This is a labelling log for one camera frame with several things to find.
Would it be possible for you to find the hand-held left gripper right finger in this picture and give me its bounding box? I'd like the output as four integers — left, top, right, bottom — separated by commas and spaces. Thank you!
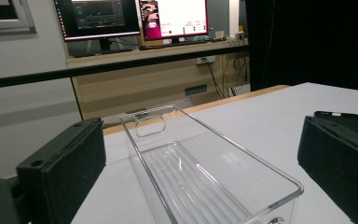
297, 115, 358, 224

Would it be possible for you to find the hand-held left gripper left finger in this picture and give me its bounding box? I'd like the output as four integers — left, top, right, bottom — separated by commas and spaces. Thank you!
16, 117, 107, 224

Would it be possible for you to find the black phone case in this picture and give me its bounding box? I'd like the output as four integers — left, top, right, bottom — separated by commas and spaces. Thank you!
312, 110, 358, 143

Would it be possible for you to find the clear plastic storage tray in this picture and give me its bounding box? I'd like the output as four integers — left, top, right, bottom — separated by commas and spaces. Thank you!
119, 104, 305, 224

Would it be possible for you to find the white cabinet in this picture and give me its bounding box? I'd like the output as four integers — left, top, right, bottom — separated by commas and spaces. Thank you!
0, 0, 84, 182

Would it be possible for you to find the white table cover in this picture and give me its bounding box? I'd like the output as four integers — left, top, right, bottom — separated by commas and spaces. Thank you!
71, 82, 358, 224

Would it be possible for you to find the wooden desk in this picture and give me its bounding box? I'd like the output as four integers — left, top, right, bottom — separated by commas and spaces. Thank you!
65, 38, 250, 120

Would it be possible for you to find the black curtain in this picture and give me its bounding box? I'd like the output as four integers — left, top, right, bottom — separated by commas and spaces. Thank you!
245, 0, 358, 93

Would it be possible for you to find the computer monitor with dark screen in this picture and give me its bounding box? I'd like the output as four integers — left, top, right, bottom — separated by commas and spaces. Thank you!
54, 0, 142, 42

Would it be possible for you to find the computer monitor with bright screen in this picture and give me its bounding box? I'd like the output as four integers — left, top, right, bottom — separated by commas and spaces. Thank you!
138, 0, 210, 42

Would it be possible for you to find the black horizontal frame bar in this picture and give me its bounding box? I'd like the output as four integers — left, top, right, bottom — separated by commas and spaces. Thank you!
0, 44, 250, 91

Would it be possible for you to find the bundle of cables under desk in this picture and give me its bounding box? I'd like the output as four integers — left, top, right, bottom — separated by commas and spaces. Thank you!
200, 55, 250, 100

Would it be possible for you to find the grey window frame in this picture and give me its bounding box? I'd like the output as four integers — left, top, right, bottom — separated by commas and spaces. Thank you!
0, 0, 37, 35

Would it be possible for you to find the white wall socket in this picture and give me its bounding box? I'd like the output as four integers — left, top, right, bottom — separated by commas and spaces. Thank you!
195, 55, 217, 65

